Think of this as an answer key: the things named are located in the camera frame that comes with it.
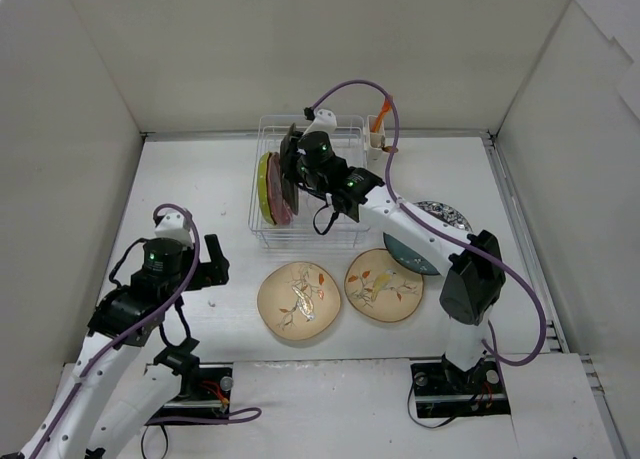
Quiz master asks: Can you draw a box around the white cutlery holder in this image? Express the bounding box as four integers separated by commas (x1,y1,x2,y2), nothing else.
365,115,386,162

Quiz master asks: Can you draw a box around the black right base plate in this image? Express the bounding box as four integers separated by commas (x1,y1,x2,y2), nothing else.
408,358,511,424

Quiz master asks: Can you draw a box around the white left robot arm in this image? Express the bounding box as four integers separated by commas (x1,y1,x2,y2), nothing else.
13,234,229,458

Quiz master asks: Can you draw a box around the green polka dot plate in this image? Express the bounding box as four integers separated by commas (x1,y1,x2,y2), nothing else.
256,152,275,226

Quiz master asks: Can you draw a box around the white wire dish rack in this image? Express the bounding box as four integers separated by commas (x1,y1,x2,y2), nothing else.
248,114,368,250

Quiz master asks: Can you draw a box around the pink polka dot plate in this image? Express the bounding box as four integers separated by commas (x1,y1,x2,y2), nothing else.
266,153,293,226

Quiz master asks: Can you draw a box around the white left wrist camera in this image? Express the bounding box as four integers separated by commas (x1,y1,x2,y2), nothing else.
154,211,193,247

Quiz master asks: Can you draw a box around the beige bird plate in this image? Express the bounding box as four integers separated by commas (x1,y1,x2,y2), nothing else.
344,248,425,323
256,262,342,342

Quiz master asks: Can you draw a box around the dark teal plate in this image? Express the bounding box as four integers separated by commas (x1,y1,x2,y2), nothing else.
383,233,440,276

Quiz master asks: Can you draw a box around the black white patterned plate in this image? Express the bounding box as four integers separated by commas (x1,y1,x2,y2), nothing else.
415,200,472,232

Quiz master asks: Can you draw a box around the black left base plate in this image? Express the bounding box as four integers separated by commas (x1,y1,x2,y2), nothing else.
149,364,233,426

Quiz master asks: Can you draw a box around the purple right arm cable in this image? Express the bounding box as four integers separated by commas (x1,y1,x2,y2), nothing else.
312,79,547,366

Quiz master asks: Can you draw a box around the orange plastic fork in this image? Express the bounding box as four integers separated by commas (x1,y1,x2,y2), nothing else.
370,96,394,133

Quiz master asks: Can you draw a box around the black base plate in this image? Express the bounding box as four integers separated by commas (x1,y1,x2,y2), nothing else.
408,358,511,424
149,364,233,426

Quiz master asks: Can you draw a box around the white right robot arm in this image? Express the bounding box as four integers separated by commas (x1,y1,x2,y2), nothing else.
279,126,506,391

